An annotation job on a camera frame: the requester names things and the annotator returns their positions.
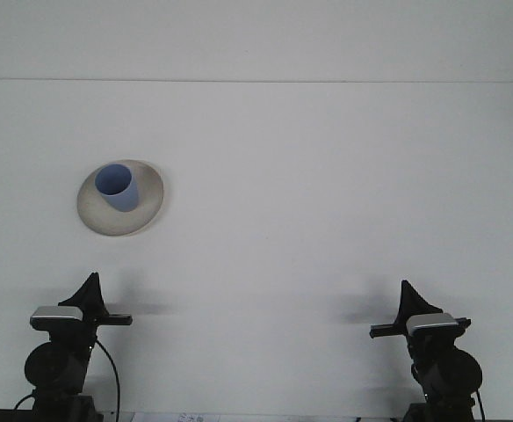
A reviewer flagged pale blue cup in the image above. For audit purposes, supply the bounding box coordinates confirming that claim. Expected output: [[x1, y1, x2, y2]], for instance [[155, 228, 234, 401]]
[[94, 163, 140, 214]]

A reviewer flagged pale round plate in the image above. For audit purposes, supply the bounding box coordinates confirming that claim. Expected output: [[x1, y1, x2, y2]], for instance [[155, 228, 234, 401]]
[[76, 158, 165, 238]]

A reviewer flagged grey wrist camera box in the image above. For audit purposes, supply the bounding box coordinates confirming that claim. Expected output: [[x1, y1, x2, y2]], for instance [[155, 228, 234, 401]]
[[29, 306, 85, 332], [405, 312, 459, 338]]

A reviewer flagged long black arm cable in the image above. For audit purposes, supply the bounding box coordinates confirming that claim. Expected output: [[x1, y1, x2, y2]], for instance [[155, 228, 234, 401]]
[[92, 338, 121, 417]]

